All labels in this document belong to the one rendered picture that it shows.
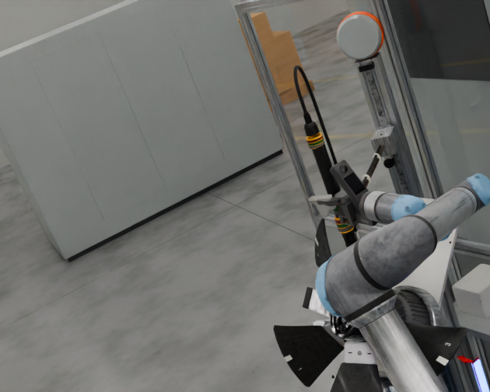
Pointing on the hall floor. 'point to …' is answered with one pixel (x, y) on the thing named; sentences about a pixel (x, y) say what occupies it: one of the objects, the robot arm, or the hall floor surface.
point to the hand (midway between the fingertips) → (322, 190)
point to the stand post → (463, 377)
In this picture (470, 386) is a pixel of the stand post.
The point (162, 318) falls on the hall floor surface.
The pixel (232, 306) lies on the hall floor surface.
